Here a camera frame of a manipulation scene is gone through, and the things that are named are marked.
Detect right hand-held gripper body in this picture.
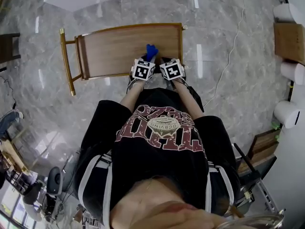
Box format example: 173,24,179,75
159,56,186,82

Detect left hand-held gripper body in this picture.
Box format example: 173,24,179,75
130,53,158,82

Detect blue cloth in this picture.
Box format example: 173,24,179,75
145,43,159,63

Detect wooden serving cart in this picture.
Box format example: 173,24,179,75
59,22,189,97

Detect person's left forearm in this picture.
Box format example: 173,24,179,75
120,80,145,113

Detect person's right forearm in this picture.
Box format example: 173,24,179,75
173,78,205,119

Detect person's black printed t-shirt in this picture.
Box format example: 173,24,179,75
73,88,241,229

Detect brown wooden bench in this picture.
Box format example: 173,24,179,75
247,129,282,168

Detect large cardboard box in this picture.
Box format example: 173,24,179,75
274,22,305,66

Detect white toilet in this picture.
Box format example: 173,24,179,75
273,3,305,23
280,62,305,85
274,101,303,129

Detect black metal rack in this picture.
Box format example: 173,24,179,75
232,142,264,201

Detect dark wooden side table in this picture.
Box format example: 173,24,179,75
0,33,21,71

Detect person's neck and chin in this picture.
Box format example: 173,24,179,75
110,177,239,229

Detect black office chair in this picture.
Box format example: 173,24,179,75
46,166,64,196

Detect light wooden table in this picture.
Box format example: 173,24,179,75
0,125,38,175

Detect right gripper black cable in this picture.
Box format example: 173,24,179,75
181,77,205,113

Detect white floor cable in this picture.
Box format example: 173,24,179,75
203,0,247,108

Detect thin black cable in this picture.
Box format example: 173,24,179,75
0,75,17,111

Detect metal glasses frame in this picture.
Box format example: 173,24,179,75
220,208,286,229

